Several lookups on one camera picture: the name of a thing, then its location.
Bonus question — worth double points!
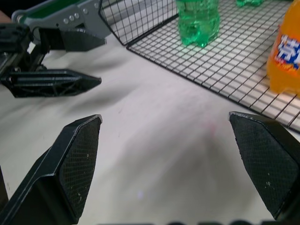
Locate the green plastic soda bottle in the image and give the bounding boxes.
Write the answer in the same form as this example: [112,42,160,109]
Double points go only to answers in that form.
[175,0,221,48]
[235,0,265,8]

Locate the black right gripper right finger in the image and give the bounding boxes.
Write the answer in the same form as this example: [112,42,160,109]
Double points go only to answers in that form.
[229,111,300,221]

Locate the grey conveyor with green belt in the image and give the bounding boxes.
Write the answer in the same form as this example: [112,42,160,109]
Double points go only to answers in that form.
[11,0,109,45]

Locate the black wire mesh rack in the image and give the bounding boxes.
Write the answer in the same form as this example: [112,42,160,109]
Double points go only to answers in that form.
[97,0,300,132]

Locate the orange plastic soda bottle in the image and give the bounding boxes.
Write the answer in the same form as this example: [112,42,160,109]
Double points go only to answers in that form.
[265,0,300,94]

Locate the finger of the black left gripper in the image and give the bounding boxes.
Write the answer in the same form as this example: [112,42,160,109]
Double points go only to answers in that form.
[38,28,106,53]
[0,68,102,98]

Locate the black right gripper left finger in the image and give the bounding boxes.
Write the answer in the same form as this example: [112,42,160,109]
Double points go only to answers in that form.
[0,114,103,225]

